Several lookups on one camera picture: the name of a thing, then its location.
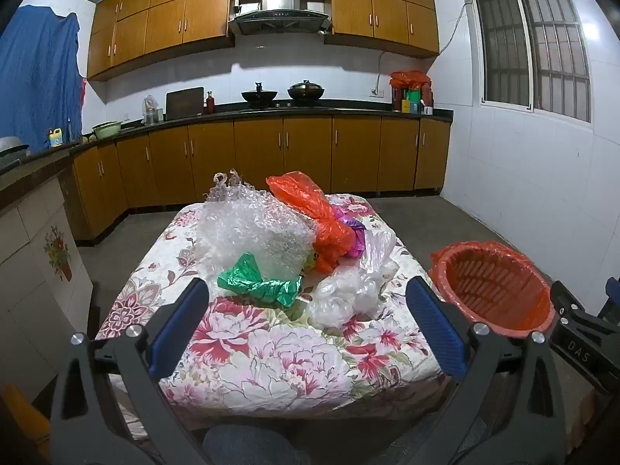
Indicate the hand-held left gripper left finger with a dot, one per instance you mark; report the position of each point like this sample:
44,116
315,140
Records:
178,322

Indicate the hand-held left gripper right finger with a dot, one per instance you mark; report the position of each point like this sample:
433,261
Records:
436,329

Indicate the orange lined waste basket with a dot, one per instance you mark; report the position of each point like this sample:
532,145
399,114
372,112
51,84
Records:
494,290

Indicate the green plastic bag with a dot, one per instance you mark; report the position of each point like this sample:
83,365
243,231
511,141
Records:
261,288

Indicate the clear bubble wrap sheet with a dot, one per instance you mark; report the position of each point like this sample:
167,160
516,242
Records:
252,232

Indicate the orange plastic bag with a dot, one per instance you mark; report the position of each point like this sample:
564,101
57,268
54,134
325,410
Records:
310,203

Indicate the clear plastic bag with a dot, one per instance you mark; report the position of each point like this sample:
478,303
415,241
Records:
339,295

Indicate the purple plastic bag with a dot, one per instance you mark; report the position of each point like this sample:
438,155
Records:
353,235

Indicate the flower pattern tile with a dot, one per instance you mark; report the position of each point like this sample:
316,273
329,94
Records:
59,252

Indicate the person's leg in jeans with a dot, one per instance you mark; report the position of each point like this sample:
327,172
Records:
252,445

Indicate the wooden lower kitchen cabinets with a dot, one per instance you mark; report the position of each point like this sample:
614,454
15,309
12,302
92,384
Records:
261,155

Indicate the green basin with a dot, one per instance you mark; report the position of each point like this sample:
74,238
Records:
106,130

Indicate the clear bag with jars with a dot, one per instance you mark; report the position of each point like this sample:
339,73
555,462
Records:
151,111

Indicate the black kitchen countertop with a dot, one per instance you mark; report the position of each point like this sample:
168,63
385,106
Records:
227,115

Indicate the dark cutting board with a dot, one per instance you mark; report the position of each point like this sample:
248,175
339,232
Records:
185,103

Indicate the yellow detergent bottle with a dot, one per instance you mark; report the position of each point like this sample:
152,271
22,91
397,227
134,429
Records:
55,139

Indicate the green box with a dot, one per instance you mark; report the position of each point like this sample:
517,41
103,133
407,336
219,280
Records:
414,101

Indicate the black wok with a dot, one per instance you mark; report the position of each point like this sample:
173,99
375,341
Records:
259,96

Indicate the metal bowl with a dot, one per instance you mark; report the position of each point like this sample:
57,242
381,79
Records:
12,144

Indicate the orange bag covering containers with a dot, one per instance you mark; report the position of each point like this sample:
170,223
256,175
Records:
410,79

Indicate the black pot with lid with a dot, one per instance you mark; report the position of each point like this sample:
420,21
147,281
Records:
305,91

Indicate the blue hanging cloth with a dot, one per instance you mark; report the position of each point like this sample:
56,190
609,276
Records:
38,72

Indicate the barred window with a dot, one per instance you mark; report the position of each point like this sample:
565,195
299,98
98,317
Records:
533,43

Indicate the steel range hood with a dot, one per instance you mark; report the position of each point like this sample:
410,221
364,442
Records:
280,9

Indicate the wooden upper wall cabinets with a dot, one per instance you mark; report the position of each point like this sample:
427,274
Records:
164,24

